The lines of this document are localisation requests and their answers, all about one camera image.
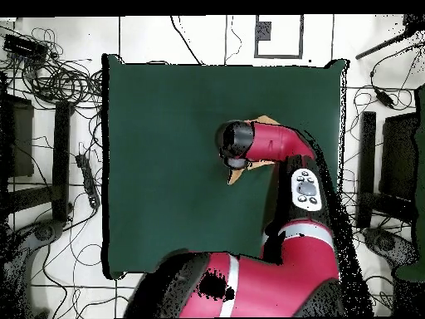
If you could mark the black power strip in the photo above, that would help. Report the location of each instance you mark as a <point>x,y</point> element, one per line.
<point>88,181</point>

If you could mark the grey chair base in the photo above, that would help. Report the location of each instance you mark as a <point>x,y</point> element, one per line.
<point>44,231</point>
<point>385,242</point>

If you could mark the tan terry towel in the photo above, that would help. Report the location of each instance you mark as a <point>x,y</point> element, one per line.
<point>237,174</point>

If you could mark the dark flat panel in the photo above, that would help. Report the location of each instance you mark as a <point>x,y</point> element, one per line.
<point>21,139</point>
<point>398,156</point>

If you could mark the black power brick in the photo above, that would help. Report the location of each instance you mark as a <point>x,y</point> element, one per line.
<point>25,46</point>

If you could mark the black floor bar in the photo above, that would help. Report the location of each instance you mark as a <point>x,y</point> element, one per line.
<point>368,149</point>
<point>61,159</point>

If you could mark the black tripod leg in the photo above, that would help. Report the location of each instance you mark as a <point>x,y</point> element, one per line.
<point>382,45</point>

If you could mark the dark green tablecloth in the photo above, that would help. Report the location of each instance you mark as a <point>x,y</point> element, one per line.
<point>166,166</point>

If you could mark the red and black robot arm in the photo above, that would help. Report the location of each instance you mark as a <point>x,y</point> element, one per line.
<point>298,259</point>

